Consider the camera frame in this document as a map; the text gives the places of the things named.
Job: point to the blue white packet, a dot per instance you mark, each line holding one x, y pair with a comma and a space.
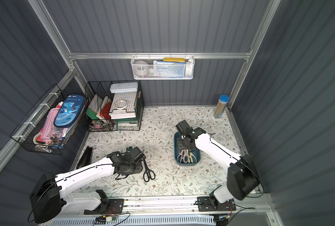
169, 69

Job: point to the blue dinosaur pencil case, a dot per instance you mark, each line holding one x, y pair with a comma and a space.
70, 111

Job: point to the colored pencil tube blue lid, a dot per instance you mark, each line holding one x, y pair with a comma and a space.
221, 105

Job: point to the black stapler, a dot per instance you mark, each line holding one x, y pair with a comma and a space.
86, 158

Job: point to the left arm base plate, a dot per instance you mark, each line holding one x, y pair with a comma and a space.
113, 206

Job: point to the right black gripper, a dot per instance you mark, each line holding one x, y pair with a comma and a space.
186, 143

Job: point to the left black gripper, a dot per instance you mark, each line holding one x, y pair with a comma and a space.
138, 165

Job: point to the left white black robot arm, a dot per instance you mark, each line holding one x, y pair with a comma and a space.
52, 194

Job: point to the teal plastic storage box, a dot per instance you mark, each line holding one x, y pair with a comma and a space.
178, 146

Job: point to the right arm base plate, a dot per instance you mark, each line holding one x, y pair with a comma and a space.
206, 204

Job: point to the pink scissors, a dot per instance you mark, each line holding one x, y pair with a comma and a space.
181, 156

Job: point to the large black scissors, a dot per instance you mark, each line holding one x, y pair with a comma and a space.
149, 174

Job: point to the yellow item in basket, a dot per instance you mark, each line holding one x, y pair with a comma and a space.
174, 59

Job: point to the cream yellow kitchen scissors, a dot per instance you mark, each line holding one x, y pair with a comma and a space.
189, 157

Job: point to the pink pencil case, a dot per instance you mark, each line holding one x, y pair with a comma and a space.
48, 129

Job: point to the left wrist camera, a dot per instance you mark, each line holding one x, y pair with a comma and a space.
135, 153

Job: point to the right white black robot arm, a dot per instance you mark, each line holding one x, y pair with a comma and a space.
242, 176

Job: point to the red notebook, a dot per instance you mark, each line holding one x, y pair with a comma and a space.
105, 111

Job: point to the white tape roll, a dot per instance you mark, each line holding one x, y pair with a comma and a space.
140, 68

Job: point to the white wire wall basket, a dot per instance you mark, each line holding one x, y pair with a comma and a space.
190, 64

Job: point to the white pencil box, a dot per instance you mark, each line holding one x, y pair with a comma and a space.
124, 87

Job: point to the black wire side basket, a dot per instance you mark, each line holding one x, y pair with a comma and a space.
26, 135

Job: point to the black wire desk organizer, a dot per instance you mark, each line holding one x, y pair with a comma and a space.
126, 110

